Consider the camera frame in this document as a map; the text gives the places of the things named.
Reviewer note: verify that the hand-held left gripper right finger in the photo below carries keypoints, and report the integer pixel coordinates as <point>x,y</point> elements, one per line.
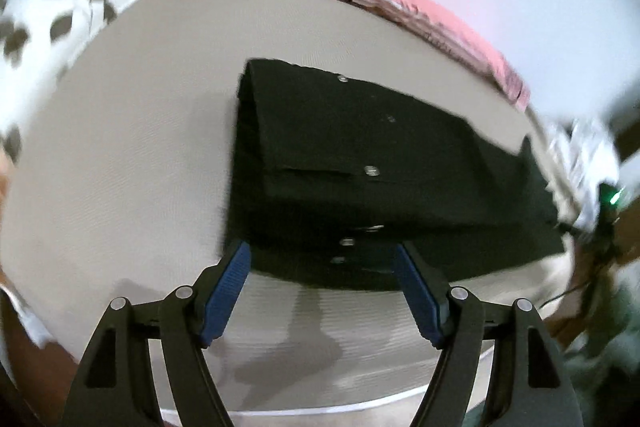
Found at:
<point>419,294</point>

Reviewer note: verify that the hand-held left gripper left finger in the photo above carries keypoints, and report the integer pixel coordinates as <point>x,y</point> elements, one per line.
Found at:
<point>227,292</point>

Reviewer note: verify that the black pants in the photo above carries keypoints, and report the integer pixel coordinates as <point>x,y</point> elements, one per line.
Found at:
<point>380,187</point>

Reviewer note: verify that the person's right forearm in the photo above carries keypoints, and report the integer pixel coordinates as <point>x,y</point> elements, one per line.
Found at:
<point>620,322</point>

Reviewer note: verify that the beige bed mattress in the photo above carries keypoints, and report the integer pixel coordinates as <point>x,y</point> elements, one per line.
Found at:
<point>140,167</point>

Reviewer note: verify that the pink tree-print bed sheet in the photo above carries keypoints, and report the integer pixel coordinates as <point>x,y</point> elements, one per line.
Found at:
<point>440,14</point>

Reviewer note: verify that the white orange spotted cloth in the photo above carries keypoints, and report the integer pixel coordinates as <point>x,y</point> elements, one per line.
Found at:
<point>55,7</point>

